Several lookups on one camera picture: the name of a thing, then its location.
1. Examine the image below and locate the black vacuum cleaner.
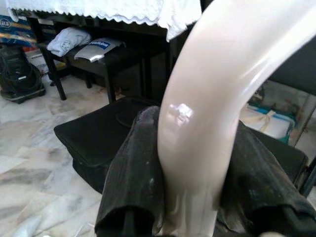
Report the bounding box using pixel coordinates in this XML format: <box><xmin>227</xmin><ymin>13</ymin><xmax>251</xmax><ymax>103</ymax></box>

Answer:
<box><xmin>0</xmin><ymin>43</ymin><xmax>47</xmax><ymax>104</ymax></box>

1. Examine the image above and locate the blue printed package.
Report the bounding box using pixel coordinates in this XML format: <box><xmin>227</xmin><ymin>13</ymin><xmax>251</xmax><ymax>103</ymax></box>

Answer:
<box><xmin>0</xmin><ymin>13</ymin><xmax>38</xmax><ymax>45</ymax></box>

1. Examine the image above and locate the black fabric bag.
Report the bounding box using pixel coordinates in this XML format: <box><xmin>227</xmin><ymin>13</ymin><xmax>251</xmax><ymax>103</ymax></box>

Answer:
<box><xmin>53</xmin><ymin>97</ymin><xmax>309</xmax><ymax>196</ymax></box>

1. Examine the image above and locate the folded grey cloth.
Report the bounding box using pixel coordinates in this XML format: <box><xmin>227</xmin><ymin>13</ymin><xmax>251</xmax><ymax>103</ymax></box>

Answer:
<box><xmin>46</xmin><ymin>27</ymin><xmax>92</xmax><ymax>57</ymax></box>

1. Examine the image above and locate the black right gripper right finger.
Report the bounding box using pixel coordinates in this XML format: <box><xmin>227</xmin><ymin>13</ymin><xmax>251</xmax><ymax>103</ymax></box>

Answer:
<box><xmin>217</xmin><ymin>120</ymin><xmax>316</xmax><ymax>237</ymax></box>

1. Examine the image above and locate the cream plastic dustpan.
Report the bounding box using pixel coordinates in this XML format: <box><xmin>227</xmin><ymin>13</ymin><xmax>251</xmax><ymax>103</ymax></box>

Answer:
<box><xmin>157</xmin><ymin>0</ymin><xmax>316</xmax><ymax>237</ymax></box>

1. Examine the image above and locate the black piano bench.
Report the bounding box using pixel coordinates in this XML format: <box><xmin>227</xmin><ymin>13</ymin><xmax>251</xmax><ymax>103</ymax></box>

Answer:
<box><xmin>37</xmin><ymin>40</ymin><xmax>143</xmax><ymax>103</ymax></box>

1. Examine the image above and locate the white lace cloth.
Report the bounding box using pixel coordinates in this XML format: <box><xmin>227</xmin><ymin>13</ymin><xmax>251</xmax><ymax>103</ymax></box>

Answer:
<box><xmin>4</xmin><ymin>0</ymin><xmax>202</xmax><ymax>42</ymax></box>

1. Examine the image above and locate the teal storage box white lid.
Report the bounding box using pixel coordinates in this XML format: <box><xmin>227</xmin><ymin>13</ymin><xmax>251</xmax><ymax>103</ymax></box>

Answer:
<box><xmin>240</xmin><ymin>103</ymin><xmax>297</xmax><ymax>145</ymax></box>

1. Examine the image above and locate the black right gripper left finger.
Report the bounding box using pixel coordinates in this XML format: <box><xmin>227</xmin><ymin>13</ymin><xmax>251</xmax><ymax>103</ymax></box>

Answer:
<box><xmin>95</xmin><ymin>105</ymin><xmax>165</xmax><ymax>237</ymax></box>

